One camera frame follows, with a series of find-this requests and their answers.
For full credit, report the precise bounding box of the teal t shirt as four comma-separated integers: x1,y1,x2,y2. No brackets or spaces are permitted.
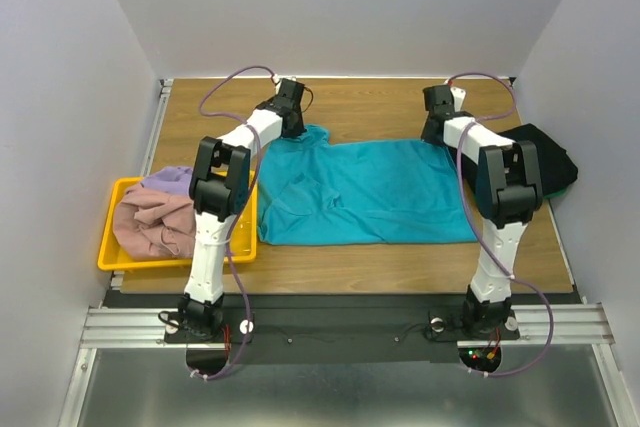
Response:
258,125,476,246

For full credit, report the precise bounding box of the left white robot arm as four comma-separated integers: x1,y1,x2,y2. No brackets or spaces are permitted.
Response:
178,77,309,341

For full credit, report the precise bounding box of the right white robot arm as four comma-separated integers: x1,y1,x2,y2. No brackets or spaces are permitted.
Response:
421,84,543,337

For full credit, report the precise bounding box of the folded black t shirt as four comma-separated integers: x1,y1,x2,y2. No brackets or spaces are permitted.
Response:
444,116,578,219

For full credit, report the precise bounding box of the lavender t shirt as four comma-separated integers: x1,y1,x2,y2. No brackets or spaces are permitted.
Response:
139,166,193,196

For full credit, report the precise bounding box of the yellow plastic bin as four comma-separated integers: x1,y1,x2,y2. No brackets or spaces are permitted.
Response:
97,177,257,271

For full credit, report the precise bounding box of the pink t shirt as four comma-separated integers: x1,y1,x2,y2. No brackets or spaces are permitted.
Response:
112,184,196,261

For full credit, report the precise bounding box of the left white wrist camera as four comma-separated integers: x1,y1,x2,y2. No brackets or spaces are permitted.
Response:
271,74,297,94

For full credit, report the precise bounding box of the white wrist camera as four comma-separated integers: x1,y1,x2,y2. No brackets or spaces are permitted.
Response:
271,74,297,94
446,82,467,112

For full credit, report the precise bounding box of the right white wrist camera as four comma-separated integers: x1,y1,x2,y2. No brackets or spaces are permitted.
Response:
446,82,467,112

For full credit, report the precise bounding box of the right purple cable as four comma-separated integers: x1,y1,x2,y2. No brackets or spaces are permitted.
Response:
446,71,555,379

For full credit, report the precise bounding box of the purple cable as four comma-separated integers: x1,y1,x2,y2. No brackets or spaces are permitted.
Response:
446,71,555,379
198,64,281,382

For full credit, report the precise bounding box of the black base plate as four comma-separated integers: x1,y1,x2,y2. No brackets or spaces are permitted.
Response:
87,292,600,364

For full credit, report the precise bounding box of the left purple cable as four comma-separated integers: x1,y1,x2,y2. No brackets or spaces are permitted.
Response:
198,64,281,382

